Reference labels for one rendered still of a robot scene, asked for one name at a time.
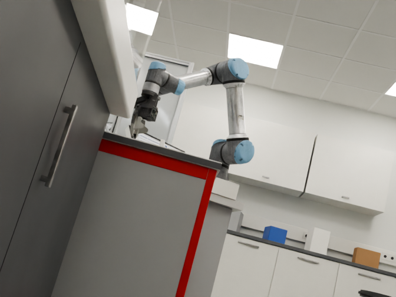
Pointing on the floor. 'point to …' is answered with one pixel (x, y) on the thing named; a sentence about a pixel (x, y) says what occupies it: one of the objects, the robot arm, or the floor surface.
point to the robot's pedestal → (211, 245)
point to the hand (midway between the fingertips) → (132, 134)
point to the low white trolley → (137, 221)
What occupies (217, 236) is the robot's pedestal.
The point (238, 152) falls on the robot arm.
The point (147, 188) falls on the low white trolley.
